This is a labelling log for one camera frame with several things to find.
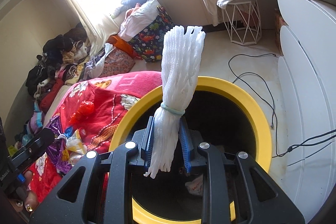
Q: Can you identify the black cable on floor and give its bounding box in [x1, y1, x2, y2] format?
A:
[227, 53, 279, 159]

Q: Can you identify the floral patterned fabric bag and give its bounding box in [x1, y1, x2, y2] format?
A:
[100, 48, 135, 77]

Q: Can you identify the red floral bed blanket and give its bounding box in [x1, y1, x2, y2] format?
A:
[29, 71, 162, 202]

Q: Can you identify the blue plastic bag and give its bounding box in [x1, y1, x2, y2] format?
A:
[64, 126, 74, 139]

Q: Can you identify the cardboard box on floor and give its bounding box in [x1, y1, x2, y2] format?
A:
[274, 9, 287, 56]

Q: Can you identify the small white foam net bundle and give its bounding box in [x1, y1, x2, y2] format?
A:
[144, 26, 206, 178]

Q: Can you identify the left hand with painted nails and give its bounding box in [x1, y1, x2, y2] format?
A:
[7, 170, 40, 214]

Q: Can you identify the pile of clothes on bed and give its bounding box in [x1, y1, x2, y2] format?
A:
[25, 23, 90, 106]

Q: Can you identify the white orange plastic bag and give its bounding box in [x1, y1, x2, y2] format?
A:
[185, 174, 203, 197]

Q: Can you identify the orange bag on floor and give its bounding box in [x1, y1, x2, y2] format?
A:
[106, 35, 139, 59]

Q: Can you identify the white wire frame stool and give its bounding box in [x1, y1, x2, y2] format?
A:
[222, 0, 262, 46]

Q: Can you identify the dinosaur print laundry basket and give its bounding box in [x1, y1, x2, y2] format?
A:
[128, 6, 175, 63]

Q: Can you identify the red plastic bag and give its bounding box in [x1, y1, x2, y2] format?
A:
[69, 101, 95, 125]

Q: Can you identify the black bin with yellow rim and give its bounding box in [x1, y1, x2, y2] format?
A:
[108, 76, 273, 224]

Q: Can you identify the white bag in basket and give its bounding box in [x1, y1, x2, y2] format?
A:
[118, 0, 161, 42]

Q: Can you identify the yellow white snack bag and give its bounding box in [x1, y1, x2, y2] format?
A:
[66, 130, 87, 158]

